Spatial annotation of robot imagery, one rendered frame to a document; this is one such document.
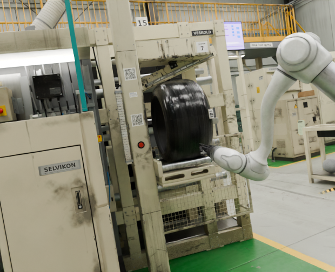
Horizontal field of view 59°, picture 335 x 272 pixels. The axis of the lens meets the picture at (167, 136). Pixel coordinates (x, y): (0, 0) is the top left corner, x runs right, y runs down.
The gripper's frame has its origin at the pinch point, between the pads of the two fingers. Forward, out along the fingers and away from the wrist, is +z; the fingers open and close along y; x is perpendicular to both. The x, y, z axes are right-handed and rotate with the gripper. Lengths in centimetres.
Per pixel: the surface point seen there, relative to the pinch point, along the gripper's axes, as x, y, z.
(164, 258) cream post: 72, 29, 10
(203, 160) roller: 11.8, -4.5, 11.1
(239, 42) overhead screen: -95, -240, 374
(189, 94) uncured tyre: -31.1, 1.1, 10.2
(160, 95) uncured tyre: -32.3, 17.1, 17.8
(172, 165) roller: 11.7, 16.6, 11.1
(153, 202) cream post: 34.7, 31.0, 15.6
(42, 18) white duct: -91, 81, 61
